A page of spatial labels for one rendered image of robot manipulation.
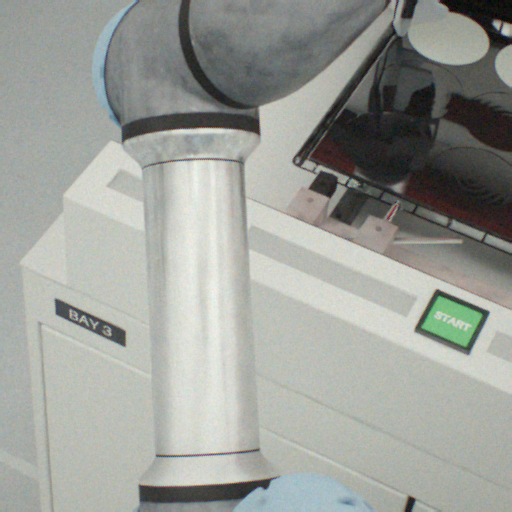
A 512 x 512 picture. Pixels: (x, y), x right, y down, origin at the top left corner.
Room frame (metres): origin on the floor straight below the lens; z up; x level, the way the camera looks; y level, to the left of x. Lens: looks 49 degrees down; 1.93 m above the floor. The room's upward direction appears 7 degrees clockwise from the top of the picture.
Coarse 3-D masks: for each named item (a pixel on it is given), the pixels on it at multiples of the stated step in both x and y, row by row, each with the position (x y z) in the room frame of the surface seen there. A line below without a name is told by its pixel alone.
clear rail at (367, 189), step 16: (304, 160) 1.05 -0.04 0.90; (352, 176) 1.03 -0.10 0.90; (368, 192) 1.02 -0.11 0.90; (384, 192) 1.01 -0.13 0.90; (400, 208) 1.00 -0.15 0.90; (416, 208) 1.00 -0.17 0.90; (448, 224) 0.98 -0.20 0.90; (464, 224) 0.98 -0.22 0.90; (480, 240) 0.97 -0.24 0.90; (496, 240) 0.96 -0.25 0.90
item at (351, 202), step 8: (344, 192) 1.06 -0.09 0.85; (352, 192) 1.06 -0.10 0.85; (344, 200) 1.05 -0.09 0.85; (352, 200) 1.05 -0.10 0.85; (360, 200) 1.05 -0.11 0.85; (336, 208) 1.03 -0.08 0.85; (344, 208) 1.03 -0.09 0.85; (352, 208) 1.04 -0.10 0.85; (360, 208) 1.06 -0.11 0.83; (328, 216) 1.02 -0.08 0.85; (336, 216) 1.02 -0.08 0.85; (344, 216) 1.02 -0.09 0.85; (352, 216) 1.04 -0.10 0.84
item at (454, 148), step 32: (384, 64) 1.23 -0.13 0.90; (416, 64) 1.24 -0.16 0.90; (448, 64) 1.24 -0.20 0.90; (480, 64) 1.25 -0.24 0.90; (352, 96) 1.17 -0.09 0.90; (384, 96) 1.17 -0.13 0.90; (416, 96) 1.18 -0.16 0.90; (448, 96) 1.19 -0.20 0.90; (480, 96) 1.19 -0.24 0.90; (352, 128) 1.11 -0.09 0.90; (384, 128) 1.12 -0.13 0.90; (416, 128) 1.13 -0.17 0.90; (448, 128) 1.13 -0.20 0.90; (480, 128) 1.14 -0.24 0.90; (320, 160) 1.05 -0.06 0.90; (352, 160) 1.06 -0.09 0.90; (384, 160) 1.07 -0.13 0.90; (416, 160) 1.07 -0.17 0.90; (448, 160) 1.08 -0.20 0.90; (480, 160) 1.09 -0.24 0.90; (416, 192) 1.02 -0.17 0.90; (448, 192) 1.03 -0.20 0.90; (480, 192) 1.04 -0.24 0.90; (480, 224) 0.99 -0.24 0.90
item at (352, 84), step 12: (384, 36) 1.28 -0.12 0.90; (372, 48) 1.25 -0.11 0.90; (384, 48) 1.26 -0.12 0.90; (372, 60) 1.23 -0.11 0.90; (360, 72) 1.21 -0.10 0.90; (348, 84) 1.18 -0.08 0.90; (348, 96) 1.17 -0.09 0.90; (336, 108) 1.14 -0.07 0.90; (324, 120) 1.12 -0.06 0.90; (312, 132) 1.10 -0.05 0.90; (324, 132) 1.10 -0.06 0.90; (312, 144) 1.08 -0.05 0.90; (300, 156) 1.05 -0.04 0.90
